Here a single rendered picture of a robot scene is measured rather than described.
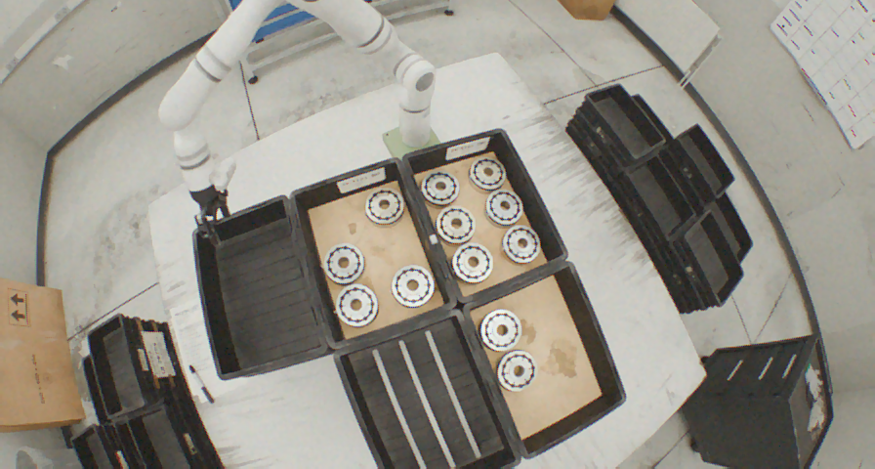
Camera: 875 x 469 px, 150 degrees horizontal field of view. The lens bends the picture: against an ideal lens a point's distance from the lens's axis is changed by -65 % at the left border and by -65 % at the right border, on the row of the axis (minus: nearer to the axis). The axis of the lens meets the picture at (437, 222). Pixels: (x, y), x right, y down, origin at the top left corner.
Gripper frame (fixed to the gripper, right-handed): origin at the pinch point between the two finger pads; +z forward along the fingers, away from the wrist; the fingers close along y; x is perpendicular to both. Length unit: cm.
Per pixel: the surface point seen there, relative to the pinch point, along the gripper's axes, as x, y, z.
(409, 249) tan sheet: 45.6, -1.3, 12.2
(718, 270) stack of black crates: 200, 9, 37
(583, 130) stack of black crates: 143, -73, 13
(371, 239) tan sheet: 36.0, -4.9, 11.6
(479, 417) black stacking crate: 58, 39, 30
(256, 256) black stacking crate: 3.6, -4.7, 15.7
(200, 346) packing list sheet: -22.7, 10.9, 40.3
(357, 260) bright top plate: 32.3, 1.7, 11.7
